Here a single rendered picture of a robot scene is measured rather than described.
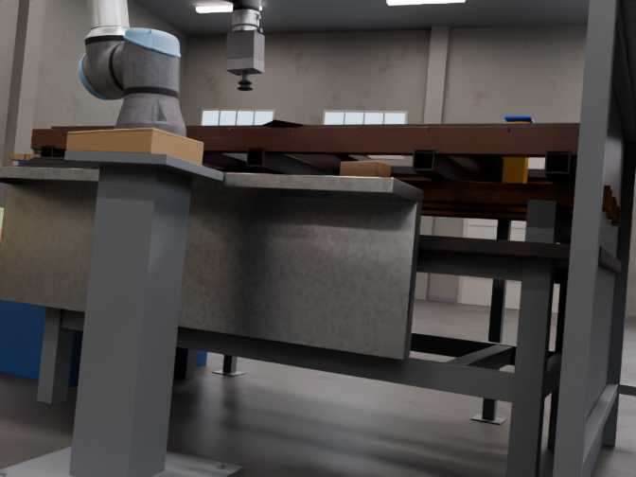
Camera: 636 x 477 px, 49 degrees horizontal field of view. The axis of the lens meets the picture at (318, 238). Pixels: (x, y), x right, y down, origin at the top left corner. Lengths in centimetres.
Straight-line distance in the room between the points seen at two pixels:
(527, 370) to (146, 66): 103
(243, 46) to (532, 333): 104
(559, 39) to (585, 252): 1172
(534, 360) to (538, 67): 1126
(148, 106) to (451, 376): 89
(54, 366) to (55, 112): 950
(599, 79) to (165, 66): 85
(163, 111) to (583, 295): 89
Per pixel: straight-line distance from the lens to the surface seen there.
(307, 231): 166
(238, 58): 195
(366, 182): 144
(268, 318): 170
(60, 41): 1181
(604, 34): 125
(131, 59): 156
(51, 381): 229
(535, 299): 158
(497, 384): 162
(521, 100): 1258
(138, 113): 151
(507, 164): 174
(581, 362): 119
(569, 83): 1263
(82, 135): 151
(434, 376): 166
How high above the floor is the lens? 50
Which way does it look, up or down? 2 degrees up
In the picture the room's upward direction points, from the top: 5 degrees clockwise
